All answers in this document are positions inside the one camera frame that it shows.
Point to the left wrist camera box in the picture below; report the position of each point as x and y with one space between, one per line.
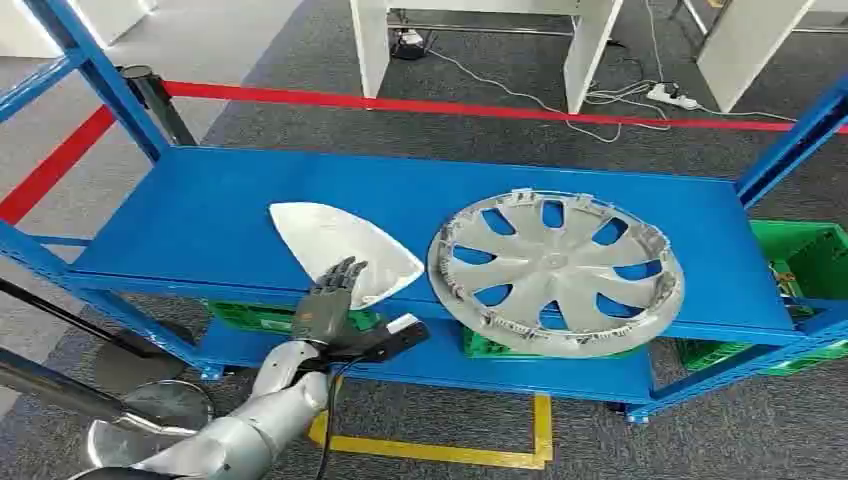
401 334

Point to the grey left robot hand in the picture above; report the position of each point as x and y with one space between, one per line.
324 314

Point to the short red barrier belt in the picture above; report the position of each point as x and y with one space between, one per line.
53 169

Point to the dark stanchion pole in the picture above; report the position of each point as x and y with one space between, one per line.
53 387
60 308

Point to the long red barrier belt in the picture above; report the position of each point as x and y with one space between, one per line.
430 106

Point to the white triangular plastic cover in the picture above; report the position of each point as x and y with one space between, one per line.
331 232

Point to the round silver stanchion base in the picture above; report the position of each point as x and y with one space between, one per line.
169 404

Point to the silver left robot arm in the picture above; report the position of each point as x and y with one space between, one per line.
265 417

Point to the round dark stanchion base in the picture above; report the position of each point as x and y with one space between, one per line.
132 368

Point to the blue metal shelf rack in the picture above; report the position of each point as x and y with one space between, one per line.
265 192

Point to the white desk side panel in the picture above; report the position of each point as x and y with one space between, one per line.
742 53

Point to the white desk with panel legs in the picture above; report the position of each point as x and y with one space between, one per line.
371 46

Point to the silver wheel hubcap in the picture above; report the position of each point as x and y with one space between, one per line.
556 265

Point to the white power strip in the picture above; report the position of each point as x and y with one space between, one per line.
672 97

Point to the black device under desk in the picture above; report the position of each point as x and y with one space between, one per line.
407 45

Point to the black stanchion post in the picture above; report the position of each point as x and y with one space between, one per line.
154 99

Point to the large green plastic crate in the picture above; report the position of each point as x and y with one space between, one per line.
788 238

